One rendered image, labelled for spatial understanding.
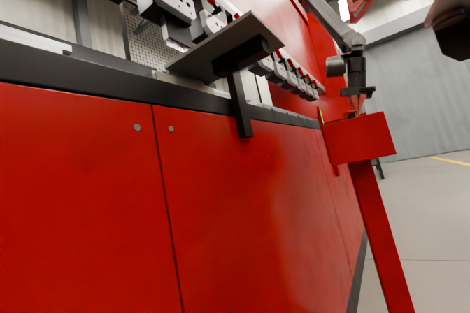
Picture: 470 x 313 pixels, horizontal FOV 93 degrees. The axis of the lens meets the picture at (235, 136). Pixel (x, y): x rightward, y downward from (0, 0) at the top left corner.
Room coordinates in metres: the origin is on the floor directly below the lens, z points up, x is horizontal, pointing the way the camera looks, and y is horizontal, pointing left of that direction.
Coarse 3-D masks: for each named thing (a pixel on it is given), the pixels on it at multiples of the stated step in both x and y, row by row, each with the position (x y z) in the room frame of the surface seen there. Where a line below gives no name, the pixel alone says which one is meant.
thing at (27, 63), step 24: (0, 48) 0.19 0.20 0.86; (24, 48) 0.21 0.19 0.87; (0, 72) 0.19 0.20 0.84; (24, 72) 0.21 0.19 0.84; (48, 72) 0.22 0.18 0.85; (72, 72) 0.24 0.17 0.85; (96, 72) 0.27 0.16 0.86; (120, 72) 0.29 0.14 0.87; (120, 96) 0.29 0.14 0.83; (144, 96) 0.32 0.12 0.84; (168, 96) 0.36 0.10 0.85; (192, 96) 0.41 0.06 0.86; (216, 96) 0.47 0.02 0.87; (264, 120) 0.66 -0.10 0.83; (288, 120) 0.84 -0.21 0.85
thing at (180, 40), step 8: (168, 16) 0.58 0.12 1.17; (168, 24) 0.58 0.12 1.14; (176, 24) 0.61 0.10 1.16; (168, 32) 0.58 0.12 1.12; (176, 32) 0.60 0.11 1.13; (184, 32) 0.63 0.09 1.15; (168, 40) 0.58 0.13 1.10; (176, 40) 0.60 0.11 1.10; (184, 40) 0.63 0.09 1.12; (176, 48) 0.61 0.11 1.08; (184, 48) 0.63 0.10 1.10
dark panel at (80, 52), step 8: (8, 24) 0.67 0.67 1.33; (32, 32) 0.72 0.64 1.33; (40, 32) 0.74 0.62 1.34; (56, 40) 0.78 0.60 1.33; (64, 40) 0.80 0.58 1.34; (72, 48) 0.82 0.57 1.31; (80, 48) 0.85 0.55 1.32; (88, 48) 0.88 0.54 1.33; (72, 56) 0.82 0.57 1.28; (80, 56) 0.85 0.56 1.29; (88, 56) 0.87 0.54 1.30; (96, 56) 0.90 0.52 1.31; (104, 56) 0.93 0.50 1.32; (112, 56) 0.96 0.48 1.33; (104, 64) 0.93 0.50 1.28; (112, 64) 0.96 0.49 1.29; (120, 64) 0.99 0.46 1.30; (128, 64) 1.03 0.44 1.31; (136, 64) 1.06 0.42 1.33; (136, 72) 1.06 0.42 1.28; (144, 72) 1.10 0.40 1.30
